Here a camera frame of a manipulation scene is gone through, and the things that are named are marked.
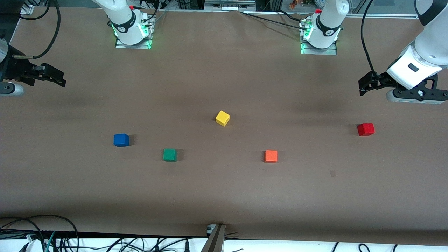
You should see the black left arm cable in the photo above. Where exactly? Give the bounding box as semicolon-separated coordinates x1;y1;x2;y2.
360;0;380;79

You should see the black brass-plug right arm cable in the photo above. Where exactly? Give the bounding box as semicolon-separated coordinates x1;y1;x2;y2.
12;0;62;60

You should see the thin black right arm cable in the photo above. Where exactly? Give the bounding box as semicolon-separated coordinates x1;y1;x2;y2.
24;0;54;21

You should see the black left camera bracket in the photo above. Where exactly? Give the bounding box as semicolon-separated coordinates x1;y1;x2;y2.
393;75;448;101

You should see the grey power strip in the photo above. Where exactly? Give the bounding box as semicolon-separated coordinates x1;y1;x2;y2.
205;0;256;12

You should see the tangled black cable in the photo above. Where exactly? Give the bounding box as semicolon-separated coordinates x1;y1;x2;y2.
56;237;196;252

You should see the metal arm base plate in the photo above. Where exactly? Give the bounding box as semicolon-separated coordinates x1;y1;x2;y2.
300;41;338;56
115;38;152;50

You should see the yellow wooden block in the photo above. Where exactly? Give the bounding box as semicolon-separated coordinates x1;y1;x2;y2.
215;110;230;127

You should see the black looping cable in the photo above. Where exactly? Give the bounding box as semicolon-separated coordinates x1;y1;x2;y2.
0;214;80;252

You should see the red wooden block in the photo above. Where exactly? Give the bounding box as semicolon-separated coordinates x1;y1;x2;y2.
357;123;375;137

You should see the grey metal clamp post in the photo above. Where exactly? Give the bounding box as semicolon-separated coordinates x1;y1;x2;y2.
201;223;227;252

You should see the white side table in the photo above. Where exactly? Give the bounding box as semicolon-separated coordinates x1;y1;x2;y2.
0;229;448;252

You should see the black base cable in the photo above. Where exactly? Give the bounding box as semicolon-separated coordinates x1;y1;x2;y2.
240;10;308;30
278;10;306;22

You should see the teal cable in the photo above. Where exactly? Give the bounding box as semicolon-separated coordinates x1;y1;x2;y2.
45;231;56;252

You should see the blue wooden block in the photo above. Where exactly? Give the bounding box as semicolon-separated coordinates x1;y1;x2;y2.
113;133;130;147

